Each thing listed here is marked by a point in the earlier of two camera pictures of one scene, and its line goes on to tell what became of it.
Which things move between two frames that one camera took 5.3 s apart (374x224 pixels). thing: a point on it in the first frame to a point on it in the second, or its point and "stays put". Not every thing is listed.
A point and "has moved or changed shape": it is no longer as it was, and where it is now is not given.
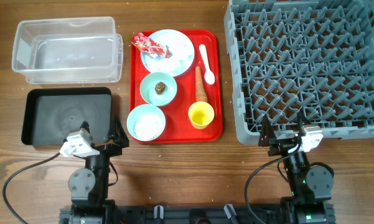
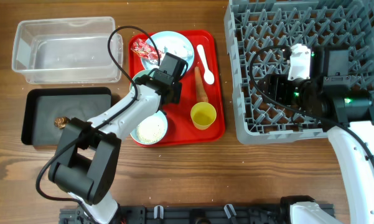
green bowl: [147, 88] has moved or changed shape
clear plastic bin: [68, 50] stays put
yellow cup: [200, 114] stays put
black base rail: [189, 214] stays put
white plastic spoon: [209, 77] stays put
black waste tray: [51, 114] stays put
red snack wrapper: [142, 42] has moved or changed shape
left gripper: [114, 149] to [177, 87]
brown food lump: [160, 88] has moved or changed shape
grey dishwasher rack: [325, 59] stays put
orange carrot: [201, 94] stays put
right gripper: [268, 138] to [275, 86]
